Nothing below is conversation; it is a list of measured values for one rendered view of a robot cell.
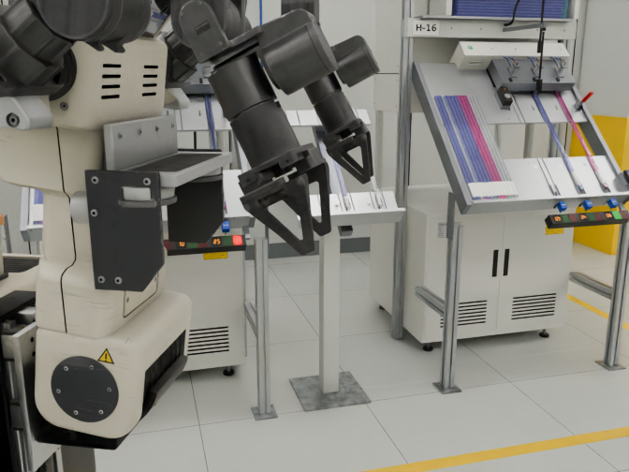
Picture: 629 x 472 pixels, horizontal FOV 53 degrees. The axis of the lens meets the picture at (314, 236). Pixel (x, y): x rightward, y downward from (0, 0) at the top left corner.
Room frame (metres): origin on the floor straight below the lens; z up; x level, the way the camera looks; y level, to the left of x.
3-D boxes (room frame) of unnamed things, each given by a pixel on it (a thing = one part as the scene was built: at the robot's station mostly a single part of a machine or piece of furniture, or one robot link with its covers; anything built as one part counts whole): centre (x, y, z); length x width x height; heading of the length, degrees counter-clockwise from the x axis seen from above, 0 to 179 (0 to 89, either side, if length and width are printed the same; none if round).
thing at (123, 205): (0.93, 0.23, 0.99); 0.28 x 0.16 x 0.22; 170
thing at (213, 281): (2.52, 0.69, 0.31); 0.70 x 0.65 x 0.62; 105
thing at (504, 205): (2.73, -0.77, 0.65); 1.01 x 0.73 x 1.29; 15
